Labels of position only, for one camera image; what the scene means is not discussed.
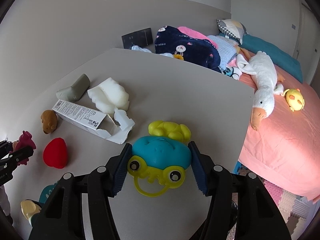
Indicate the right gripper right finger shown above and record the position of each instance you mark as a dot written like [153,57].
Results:
[237,201]

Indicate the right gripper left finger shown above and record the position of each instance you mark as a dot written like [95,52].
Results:
[61,216]

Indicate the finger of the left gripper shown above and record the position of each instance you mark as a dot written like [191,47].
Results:
[9,161]

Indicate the pink doll figure toy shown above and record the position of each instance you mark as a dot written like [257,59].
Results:
[24,140]

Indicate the brown bear plush toy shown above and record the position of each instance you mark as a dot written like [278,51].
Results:
[49,121]

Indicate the blue green frog toy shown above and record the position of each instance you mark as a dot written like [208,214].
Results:
[161,156]

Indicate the teal yellow dino mat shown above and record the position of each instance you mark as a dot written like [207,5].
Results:
[46,193]

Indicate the colourful foam floor mat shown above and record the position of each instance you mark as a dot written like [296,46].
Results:
[297,211]

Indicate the red heart plush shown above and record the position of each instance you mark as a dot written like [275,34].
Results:
[55,154]

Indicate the pink sheet bed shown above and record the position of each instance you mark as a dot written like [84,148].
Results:
[285,148]

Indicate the grey green wedge sponge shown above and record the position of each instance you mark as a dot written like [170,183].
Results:
[74,92]

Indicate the white paper carton box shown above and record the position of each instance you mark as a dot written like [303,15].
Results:
[115,129]

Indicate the yellow chick plush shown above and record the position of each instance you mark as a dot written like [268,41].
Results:
[294,99]

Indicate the white goose plush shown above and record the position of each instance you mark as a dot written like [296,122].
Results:
[268,82]

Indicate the teal long pillow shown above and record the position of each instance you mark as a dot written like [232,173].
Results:
[278,56]

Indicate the light blue knit blanket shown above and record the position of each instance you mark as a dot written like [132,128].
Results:
[226,49]

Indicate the navy cartoon blanket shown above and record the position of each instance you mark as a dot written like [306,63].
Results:
[184,47]

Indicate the patchwork checkered pillow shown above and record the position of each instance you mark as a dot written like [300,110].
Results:
[232,28]

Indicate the pink blanket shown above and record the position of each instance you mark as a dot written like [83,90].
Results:
[195,34]

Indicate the black wall switch panel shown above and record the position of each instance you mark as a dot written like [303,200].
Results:
[141,38]

